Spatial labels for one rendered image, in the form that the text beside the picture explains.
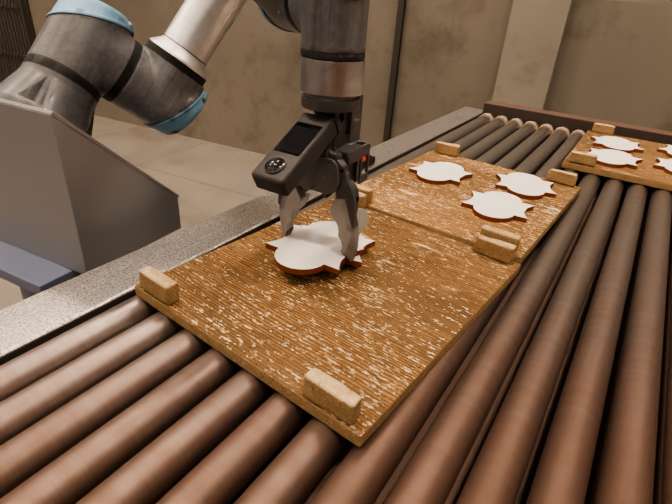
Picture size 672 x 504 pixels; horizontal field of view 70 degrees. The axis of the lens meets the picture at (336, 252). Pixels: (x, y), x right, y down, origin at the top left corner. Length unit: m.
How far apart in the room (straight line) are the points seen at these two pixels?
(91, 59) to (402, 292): 0.61
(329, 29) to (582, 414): 0.47
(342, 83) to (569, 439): 0.43
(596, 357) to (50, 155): 0.73
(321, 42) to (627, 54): 2.80
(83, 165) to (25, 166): 0.09
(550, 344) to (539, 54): 2.66
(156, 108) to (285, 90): 3.02
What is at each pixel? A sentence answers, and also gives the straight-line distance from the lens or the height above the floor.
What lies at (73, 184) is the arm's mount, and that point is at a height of 1.02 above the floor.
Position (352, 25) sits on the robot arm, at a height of 1.24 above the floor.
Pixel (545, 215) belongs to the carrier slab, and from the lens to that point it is 0.95.
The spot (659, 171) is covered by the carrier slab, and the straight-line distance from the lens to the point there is 1.40.
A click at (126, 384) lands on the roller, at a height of 0.92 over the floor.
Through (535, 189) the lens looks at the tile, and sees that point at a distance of 1.05.
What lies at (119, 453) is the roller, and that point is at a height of 0.91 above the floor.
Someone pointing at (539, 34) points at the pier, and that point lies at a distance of 3.18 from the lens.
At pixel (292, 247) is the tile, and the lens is 0.65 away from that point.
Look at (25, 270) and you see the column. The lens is 0.87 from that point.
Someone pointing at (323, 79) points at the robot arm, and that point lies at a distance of 0.57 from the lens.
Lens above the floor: 1.28
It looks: 29 degrees down
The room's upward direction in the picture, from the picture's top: 4 degrees clockwise
